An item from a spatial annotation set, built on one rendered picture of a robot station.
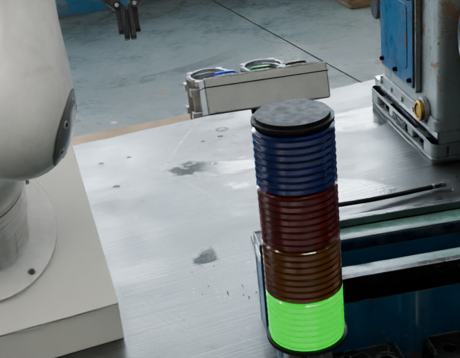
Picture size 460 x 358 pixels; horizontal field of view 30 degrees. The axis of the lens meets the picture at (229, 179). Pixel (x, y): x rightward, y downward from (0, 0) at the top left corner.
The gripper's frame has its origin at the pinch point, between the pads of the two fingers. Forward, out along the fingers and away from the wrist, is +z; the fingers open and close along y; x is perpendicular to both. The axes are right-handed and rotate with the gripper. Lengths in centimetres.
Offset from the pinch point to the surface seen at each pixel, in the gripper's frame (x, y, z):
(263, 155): -59, 6, 18
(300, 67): -3.4, 21.9, 9.2
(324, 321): -56, 9, 31
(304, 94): -3.4, 21.9, 12.9
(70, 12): 519, -24, -78
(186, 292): -0.5, 2.1, 37.4
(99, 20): 497, -5, -66
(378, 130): 43, 45, 21
